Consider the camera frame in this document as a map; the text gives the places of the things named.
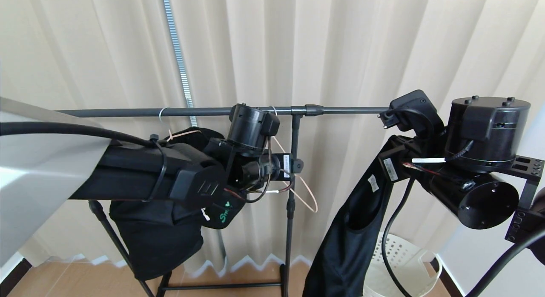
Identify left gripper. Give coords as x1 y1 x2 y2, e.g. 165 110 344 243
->
236 154 305 189

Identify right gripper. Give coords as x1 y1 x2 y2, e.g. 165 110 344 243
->
377 134 445 187

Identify black sleeveless top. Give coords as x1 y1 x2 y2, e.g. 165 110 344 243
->
302 135 420 297

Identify black shorts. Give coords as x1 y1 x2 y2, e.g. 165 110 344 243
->
109 127 247 280

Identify black clothes rack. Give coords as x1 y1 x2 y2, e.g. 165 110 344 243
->
57 103 390 297

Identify white laundry basket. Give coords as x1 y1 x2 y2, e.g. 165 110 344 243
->
363 233 443 297

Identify beige curtain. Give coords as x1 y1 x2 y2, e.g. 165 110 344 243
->
0 0 545 268

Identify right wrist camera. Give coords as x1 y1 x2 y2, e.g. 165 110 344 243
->
379 89 445 138

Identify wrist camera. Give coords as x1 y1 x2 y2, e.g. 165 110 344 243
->
379 89 445 138
260 111 281 138

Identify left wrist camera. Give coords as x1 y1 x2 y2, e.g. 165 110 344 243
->
260 111 281 138

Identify black cable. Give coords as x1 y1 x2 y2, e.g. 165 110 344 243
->
381 178 416 297
466 229 545 297

